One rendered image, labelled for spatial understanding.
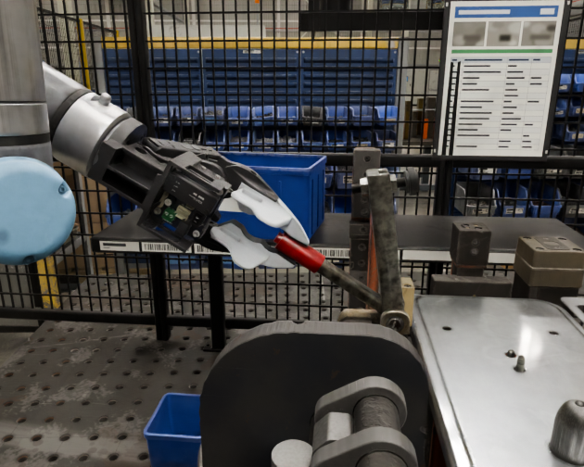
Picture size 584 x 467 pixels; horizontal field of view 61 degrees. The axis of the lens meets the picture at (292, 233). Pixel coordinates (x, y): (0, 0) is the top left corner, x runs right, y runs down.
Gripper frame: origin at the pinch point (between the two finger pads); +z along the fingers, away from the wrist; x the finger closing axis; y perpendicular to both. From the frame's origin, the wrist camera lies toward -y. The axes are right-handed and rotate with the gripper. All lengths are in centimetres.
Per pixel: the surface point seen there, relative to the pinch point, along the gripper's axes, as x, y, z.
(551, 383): 2.6, 2.5, 30.4
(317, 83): 9, -199, -13
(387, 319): -0.6, 2.6, 12.3
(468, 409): -2.3, 7.7, 22.1
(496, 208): 5, -192, 92
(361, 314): -3.1, -1.3, 11.0
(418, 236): 0.9, -38.3, 22.2
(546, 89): 35, -55, 30
